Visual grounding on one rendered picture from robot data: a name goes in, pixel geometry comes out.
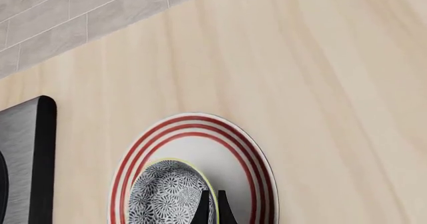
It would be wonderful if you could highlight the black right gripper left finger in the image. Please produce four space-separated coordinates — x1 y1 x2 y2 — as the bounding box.
192 190 211 224

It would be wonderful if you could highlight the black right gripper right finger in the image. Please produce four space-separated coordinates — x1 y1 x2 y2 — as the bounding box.
218 189 240 224

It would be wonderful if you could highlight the black white patterned bowl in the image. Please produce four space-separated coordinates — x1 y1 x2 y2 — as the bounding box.
128 157 220 224

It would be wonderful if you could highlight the white plate with red rings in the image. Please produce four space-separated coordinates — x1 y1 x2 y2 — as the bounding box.
106 112 280 224

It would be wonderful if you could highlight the flat black stove plate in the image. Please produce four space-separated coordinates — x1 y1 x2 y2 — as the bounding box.
0 95 58 224

